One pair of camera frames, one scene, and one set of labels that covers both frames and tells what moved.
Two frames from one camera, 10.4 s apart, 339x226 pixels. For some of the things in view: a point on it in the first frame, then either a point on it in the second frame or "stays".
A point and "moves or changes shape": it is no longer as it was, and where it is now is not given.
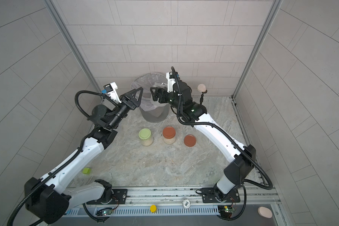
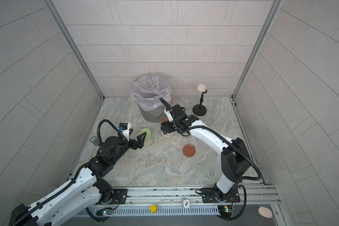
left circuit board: x=103 y=211 stays
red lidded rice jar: x=169 y=135 moves or changes shape
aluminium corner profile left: x=51 y=3 stays
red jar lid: x=189 y=140 -> x=189 y=150
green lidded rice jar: x=146 y=137 stays
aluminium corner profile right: x=276 y=4 stays
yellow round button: x=153 y=208 stays
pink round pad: x=264 y=212 stays
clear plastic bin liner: x=146 y=102 stays
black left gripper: x=132 y=105 -> x=140 y=144
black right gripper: x=166 y=99 -> x=169 y=126
